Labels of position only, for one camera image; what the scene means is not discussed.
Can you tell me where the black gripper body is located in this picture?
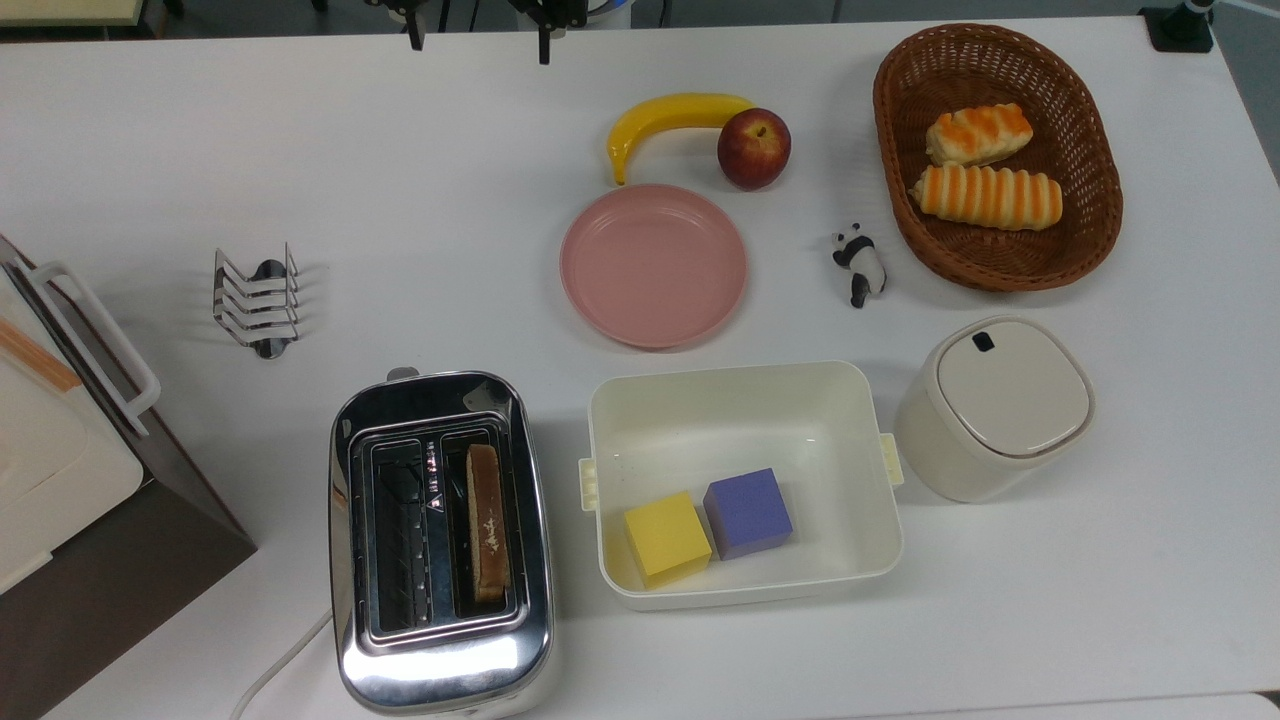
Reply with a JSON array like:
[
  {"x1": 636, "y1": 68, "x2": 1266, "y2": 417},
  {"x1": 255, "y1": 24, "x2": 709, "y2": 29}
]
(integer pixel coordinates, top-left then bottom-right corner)
[{"x1": 365, "y1": 0, "x2": 591, "y2": 31}]

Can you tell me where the chrome two-slot toaster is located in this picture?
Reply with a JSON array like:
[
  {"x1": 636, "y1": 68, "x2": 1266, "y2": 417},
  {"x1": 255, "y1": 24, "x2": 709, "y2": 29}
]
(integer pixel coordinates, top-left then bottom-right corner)
[{"x1": 328, "y1": 366, "x2": 557, "y2": 718}]

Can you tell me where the yellow banana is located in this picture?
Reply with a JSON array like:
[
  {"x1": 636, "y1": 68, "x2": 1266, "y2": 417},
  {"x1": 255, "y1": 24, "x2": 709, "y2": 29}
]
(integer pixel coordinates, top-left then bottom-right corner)
[{"x1": 607, "y1": 92, "x2": 757, "y2": 187}]

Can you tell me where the red apple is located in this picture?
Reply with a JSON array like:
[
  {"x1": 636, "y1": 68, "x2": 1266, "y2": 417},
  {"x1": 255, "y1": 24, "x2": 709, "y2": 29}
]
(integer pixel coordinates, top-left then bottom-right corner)
[{"x1": 716, "y1": 107, "x2": 793, "y2": 191}]

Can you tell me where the pink plate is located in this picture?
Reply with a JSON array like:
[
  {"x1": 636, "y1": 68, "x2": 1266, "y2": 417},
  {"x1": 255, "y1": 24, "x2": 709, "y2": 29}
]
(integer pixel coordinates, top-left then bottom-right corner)
[{"x1": 559, "y1": 182, "x2": 750, "y2": 350}]

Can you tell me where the metal toast rack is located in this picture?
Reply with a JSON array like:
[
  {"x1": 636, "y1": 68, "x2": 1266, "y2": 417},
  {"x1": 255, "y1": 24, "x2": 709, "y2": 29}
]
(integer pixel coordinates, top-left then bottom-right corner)
[{"x1": 211, "y1": 243, "x2": 303, "y2": 360}]

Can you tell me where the yellow side table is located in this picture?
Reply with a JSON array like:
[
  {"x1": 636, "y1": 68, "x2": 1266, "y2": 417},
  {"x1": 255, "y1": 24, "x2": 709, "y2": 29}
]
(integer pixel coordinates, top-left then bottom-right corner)
[{"x1": 0, "y1": 0, "x2": 149, "y2": 29}]

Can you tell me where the panda figurine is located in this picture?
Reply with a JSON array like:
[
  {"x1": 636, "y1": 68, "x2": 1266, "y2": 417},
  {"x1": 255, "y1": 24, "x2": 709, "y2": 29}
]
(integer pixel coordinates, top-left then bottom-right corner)
[{"x1": 830, "y1": 222, "x2": 889, "y2": 310}]

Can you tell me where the cream plastic bin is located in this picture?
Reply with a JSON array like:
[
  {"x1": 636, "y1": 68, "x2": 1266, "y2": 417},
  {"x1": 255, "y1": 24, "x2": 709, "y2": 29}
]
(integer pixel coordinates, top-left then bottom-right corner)
[{"x1": 577, "y1": 360, "x2": 906, "y2": 613}]

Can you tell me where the short striped bread roll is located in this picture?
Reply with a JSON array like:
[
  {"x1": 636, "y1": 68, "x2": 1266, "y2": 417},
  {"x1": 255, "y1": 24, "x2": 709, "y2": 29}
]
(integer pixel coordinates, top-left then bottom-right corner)
[{"x1": 924, "y1": 102, "x2": 1035, "y2": 168}]

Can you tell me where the long striped bread roll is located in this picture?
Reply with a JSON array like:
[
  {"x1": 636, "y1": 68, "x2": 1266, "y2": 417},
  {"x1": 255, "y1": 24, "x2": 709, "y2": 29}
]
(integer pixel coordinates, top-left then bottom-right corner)
[{"x1": 908, "y1": 163, "x2": 1064, "y2": 233}]

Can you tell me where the toast slice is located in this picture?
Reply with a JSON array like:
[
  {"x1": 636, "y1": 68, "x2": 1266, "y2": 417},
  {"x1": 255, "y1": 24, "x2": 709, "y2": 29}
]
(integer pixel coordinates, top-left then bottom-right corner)
[{"x1": 465, "y1": 443, "x2": 513, "y2": 604}]

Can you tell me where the yellow cube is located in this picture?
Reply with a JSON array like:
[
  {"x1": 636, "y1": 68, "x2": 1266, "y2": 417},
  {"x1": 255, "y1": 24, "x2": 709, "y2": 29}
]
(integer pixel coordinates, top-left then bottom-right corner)
[{"x1": 623, "y1": 490, "x2": 714, "y2": 590}]

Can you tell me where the purple cube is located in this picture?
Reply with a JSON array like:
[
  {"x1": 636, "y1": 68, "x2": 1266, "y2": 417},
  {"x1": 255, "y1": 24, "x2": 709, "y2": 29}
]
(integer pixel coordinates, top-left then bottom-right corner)
[{"x1": 702, "y1": 467, "x2": 796, "y2": 562}]

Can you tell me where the brown wicker basket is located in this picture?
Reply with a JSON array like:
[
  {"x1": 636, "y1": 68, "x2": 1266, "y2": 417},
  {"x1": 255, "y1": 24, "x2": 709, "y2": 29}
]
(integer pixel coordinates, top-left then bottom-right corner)
[{"x1": 872, "y1": 23, "x2": 1125, "y2": 294}]

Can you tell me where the cream lidded trash can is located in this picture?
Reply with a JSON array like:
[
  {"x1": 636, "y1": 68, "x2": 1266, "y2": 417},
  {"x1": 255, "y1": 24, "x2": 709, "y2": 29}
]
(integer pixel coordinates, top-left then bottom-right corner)
[{"x1": 892, "y1": 315, "x2": 1097, "y2": 505}]

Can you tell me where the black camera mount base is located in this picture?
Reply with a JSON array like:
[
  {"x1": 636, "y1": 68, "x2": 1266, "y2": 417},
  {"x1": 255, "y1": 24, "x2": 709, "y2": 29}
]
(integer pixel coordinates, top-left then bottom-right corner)
[{"x1": 1140, "y1": 0, "x2": 1217, "y2": 54}]

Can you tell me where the white toaster power cable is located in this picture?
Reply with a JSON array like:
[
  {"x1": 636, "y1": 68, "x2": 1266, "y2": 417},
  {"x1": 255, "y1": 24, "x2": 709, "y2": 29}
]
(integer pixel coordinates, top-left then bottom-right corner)
[{"x1": 230, "y1": 610, "x2": 335, "y2": 720}]

